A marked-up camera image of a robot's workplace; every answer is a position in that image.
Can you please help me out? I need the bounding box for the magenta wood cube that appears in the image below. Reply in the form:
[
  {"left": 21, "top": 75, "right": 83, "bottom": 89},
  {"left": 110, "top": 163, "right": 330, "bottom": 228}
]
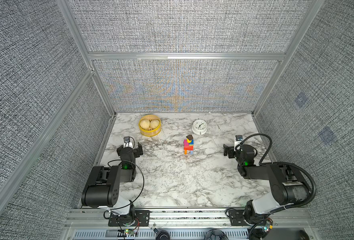
[{"left": 183, "top": 139, "right": 190, "bottom": 147}]

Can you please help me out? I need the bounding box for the orange-red wood block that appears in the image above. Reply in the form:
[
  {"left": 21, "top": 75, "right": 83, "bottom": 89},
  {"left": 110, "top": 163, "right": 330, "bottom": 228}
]
[{"left": 184, "top": 145, "right": 194, "bottom": 151}]

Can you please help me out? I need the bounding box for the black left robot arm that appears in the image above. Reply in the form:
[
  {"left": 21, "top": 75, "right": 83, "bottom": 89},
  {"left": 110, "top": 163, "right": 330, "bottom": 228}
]
[{"left": 81, "top": 142, "right": 144, "bottom": 220}]

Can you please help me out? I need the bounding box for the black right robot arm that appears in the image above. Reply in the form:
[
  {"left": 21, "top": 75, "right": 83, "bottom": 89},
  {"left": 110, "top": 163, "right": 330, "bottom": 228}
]
[{"left": 223, "top": 133, "right": 316, "bottom": 225}]

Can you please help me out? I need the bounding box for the left cream steamed bun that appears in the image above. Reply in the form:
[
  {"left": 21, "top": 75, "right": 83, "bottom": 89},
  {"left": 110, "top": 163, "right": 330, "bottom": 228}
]
[{"left": 140, "top": 119, "right": 151, "bottom": 130}]

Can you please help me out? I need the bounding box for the cream steamed bun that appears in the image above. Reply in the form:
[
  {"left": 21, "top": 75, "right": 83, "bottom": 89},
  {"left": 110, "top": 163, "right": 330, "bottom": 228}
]
[
  {"left": 140, "top": 119, "right": 151, "bottom": 130},
  {"left": 150, "top": 119, "right": 160, "bottom": 129}
]

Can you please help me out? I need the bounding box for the yellow rimmed wooden steamer basket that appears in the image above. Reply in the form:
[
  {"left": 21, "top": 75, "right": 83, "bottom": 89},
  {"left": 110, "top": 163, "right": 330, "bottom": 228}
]
[{"left": 139, "top": 115, "right": 162, "bottom": 137}]

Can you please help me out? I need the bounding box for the right cream steamed bun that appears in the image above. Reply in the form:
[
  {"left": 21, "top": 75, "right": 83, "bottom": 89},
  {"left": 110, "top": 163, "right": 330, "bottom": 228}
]
[{"left": 150, "top": 119, "right": 160, "bottom": 129}]

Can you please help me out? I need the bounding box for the white round alarm clock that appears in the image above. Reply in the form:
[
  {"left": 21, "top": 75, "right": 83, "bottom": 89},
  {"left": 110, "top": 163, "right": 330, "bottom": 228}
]
[{"left": 191, "top": 119, "right": 207, "bottom": 135}]

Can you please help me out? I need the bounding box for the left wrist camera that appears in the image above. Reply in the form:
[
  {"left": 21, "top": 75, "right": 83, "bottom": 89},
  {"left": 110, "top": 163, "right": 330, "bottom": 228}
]
[{"left": 124, "top": 136, "right": 136, "bottom": 149}]

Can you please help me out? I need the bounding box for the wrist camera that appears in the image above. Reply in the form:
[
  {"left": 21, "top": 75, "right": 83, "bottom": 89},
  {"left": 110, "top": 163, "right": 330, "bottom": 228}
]
[
  {"left": 234, "top": 135, "right": 243, "bottom": 151},
  {"left": 124, "top": 136, "right": 136, "bottom": 149}
]

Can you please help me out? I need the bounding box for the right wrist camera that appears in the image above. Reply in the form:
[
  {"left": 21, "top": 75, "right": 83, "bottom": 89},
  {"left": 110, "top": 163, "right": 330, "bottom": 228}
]
[{"left": 234, "top": 135, "right": 243, "bottom": 151}]

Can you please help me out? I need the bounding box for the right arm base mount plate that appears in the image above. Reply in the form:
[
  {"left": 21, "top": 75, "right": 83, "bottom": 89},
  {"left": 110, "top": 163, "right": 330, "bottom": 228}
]
[{"left": 225, "top": 208, "right": 269, "bottom": 227}]

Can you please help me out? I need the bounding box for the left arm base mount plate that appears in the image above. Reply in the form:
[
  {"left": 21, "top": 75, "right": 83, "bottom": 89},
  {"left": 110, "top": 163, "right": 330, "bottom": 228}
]
[{"left": 108, "top": 210, "right": 151, "bottom": 228}]

